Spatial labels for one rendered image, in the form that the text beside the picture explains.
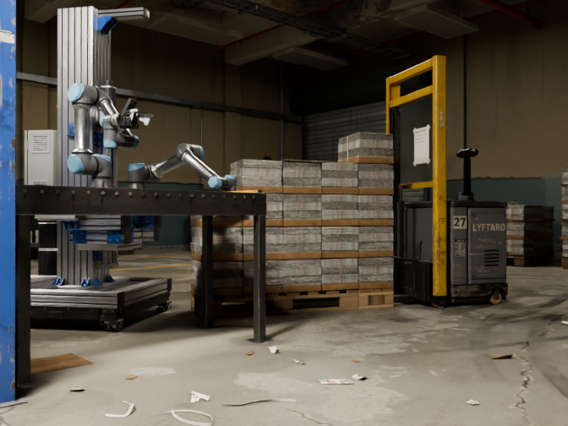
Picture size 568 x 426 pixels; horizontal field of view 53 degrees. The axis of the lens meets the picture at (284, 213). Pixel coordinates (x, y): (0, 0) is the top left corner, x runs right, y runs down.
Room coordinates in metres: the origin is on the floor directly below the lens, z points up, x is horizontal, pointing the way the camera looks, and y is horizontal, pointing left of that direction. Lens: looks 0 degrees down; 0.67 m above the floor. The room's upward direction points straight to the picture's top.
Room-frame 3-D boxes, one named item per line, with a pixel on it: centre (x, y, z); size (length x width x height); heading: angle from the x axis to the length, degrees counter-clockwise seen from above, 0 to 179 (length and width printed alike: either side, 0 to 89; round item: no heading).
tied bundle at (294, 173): (4.22, -0.07, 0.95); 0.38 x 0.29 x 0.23; 19
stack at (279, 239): (4.17, 0.07, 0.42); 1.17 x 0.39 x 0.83; 109
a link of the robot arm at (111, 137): (3.30, 0.98, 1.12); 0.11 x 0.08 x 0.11; 144
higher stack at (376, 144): (4.41, -0.62, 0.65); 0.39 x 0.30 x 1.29; 19
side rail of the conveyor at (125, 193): (2.70, 0.61, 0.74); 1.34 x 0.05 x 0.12; 132
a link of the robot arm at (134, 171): (4.04, 1.03, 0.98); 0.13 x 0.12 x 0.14; 147
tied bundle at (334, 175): (4.31, -0.34, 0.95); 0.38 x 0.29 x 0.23; 19
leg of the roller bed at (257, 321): (3.13, 0.13, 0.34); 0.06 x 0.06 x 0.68; 42
